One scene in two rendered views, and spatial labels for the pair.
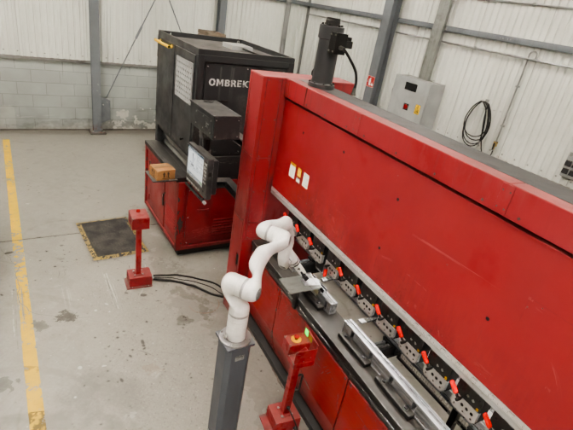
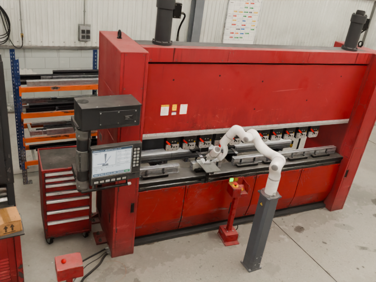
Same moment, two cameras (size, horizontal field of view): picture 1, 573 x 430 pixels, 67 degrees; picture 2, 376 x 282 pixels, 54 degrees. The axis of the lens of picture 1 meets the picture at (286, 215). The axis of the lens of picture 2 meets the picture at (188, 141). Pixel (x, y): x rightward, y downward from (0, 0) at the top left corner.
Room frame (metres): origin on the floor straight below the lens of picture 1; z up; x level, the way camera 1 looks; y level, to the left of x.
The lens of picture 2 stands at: (2.66, 3.52, 3.07)
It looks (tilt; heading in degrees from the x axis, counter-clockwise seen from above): 26 degrees down; 274
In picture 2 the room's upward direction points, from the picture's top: 8 degrees clockwise
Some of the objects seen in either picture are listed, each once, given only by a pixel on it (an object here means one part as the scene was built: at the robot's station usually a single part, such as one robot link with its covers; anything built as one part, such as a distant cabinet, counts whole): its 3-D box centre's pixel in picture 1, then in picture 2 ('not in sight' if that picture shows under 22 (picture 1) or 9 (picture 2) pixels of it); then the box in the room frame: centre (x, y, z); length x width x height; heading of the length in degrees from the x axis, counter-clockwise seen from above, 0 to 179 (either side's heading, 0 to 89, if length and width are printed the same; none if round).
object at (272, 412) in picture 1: (280, 417); (229, 234); (2.27, -0.22, 0.06); 0.25 x 0.20 x 0.12; 117
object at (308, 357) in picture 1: (299, 346); (238, 187); (2.29, -0.25, 0.75); 0.20 x 0.16 x 0.18; 27
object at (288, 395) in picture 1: (291, 385); (232, 211); (2.29, -0.25, 0.39); 0.05 x 0.05 x 0.54; 27
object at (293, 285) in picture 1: (299, 283); (208, 165); (2.67, -0.19, 1.00); 0.26 x 0.18 x 0.01; 122
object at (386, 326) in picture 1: (392, 319); (262, 134); (2.09, -0.72, 1.26); 0.15 x 0.09 x 0.17; 32
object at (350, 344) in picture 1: (354, 348); (247, 164); (2.20, -0.59, 0.89); 0.30 x 0.05 x 0.03; 32
